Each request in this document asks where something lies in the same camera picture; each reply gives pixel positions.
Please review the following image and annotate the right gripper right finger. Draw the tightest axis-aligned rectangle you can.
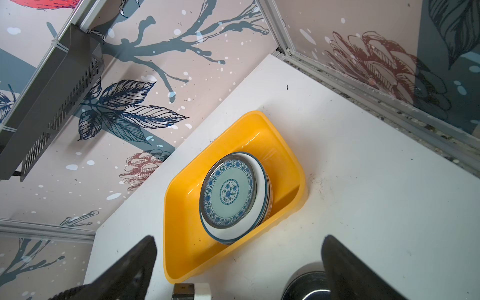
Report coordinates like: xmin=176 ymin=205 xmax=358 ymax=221
xmin=321 ymin=235 xmax=405 ymax=300

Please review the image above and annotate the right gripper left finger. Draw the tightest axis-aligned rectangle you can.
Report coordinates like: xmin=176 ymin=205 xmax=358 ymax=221
xmin=52 ymin=236 xmax=158 ymax=300

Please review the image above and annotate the white plate black rim back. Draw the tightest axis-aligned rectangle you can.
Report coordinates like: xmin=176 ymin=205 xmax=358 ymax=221
xmin=199 ymin=152 xmax=273 ymax=245

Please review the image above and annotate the teal patterned plate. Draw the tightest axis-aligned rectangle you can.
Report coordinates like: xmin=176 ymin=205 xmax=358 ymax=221
xmin=199 ymin=152 xmax=256 ymax=230

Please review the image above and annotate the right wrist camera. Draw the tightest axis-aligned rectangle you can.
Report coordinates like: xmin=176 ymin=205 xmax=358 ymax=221
xmin=171 ymin=283 xmax=213 ymax=300

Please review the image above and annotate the black hanging wall basket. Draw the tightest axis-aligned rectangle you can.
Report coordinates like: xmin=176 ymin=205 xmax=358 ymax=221
xmin=1 ymin=24 xmax=105 ymax=181

